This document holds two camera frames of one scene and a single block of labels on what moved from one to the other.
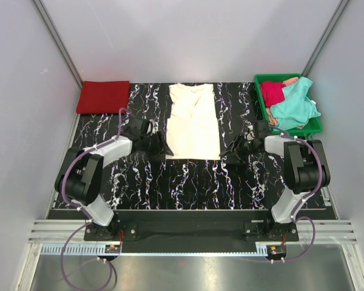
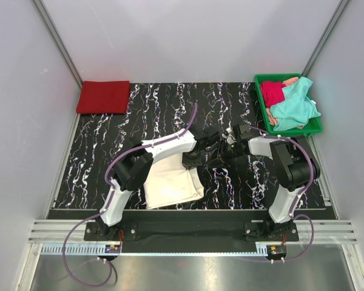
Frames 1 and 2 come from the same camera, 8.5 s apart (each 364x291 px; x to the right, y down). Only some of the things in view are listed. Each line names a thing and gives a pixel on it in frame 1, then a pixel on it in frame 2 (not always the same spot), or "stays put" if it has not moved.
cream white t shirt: [193, 129] → [168, 182]
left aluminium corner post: [58, 41] stays put
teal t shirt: [297, 108] stays put
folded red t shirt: [103, 97] stays put
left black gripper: [161, 148] → [188, 164]
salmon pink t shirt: [273, 121] stays put
